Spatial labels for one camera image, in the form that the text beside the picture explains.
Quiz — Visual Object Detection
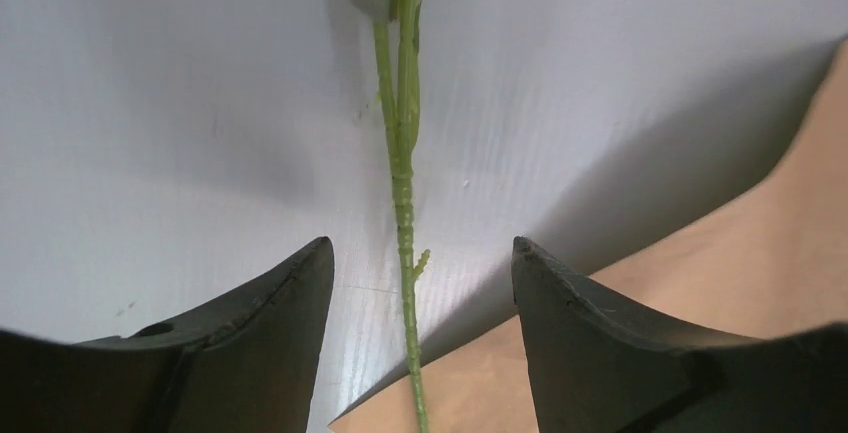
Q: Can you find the yellow fake flower stem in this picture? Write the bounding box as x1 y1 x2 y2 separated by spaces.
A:
349 0 430 432

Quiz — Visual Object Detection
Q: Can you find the orange wrapping paper sheet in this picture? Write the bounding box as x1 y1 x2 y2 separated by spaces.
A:
329 39 848 433

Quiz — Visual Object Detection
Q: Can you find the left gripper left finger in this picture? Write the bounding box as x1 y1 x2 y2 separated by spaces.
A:
1 237 334 432

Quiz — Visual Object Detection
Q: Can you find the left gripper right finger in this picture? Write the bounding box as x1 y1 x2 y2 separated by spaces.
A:
511 237 847 432

